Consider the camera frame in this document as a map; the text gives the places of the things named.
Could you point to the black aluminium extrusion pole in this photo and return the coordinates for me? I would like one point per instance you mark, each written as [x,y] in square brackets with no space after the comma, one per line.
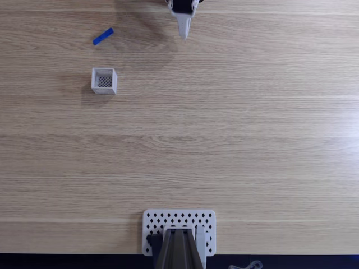
[178,252]

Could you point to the blue peg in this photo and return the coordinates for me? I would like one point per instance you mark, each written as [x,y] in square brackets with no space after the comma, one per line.
[103,36]

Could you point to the white perforated base plate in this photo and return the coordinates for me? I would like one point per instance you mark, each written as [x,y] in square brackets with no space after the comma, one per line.
[179,217]

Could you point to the black clamp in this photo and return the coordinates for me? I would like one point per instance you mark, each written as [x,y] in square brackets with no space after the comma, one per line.
[154,241]

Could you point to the small white lattice crate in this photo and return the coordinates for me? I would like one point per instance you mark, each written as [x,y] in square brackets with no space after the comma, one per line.
[96,84]

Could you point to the white plastic side clamp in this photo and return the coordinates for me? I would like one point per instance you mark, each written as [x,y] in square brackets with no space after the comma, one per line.
[200,241]

